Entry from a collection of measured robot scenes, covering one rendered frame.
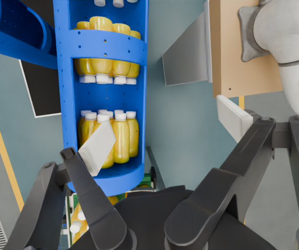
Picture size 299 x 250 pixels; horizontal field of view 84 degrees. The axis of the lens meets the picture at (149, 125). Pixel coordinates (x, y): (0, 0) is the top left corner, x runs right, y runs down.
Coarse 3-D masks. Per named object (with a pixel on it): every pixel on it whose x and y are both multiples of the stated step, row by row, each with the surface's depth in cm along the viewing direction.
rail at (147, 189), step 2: (132, 188) 81; (134, 188) 81; (136, 188) 81; (138, 188) 81; (140, 188) 82; (142, 188) 82; (144, 188) 82; (146, 188) 82; (148, 188) 82; (150, 188) 82; (152, 188) 82; (130, 190) 80; (132, 190) 80; (134, 190) 80; (136, 190) 80; (138, 190) 80; (140, 190) 80; (142, 190) 80; (144, 190) 80; (146, 190) 80; (148, 190) 81; (150, 190) 81; (152, 190) 81; (74, 192) 77
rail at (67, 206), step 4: (68, 196) 79; (68, 200) 79; (68, 204) 79; (68, 208) 79; (68, 212) 79; (68, 216) 79; (68, 220) 79; (68, 224) 79; (68, 228) 80; (68, 232) 80; (68, 236) 81; (68, 240) 81; (68, 244) 81
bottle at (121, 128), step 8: (120, 120) 58; (120, 128) 58; (128, 128) 60; (120, 136) 58; (128, 136) 60; (120, 144) 59; (128, 144) 61; (120, 152) 59; (128, 152) 62; (120, 160) 60; (128, 160) 62
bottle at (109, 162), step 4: (96, 124) 55; (100, 124) 54; (96, 128) 54; (112, 128) 56; (112, 148) 56; (112, 152) 57; (108, 156) 55; (112, 156) 57; (108, 160) 56; (112, 160) 57; (104, 164) 55; (108, 164) 56; (112, 164) 57; (104, 168) 56
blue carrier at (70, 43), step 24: (72, 0) 58; (144, 0) 57; (72, 24) 59; (144, 24) 58; (72, 48) 43; (96, 48) 42; (120, 48) 44; (144, 48) 51; (72, 72) 45; (144, 72) 55; (72, 96) 46; (96, 96) 70; (120, 96) 72; (144, 96) 56; (72, 120) 47; (144, 120) 58; (72, 144) 49; (144, 144) 60; (120, 168) 68; (120, 192) 52
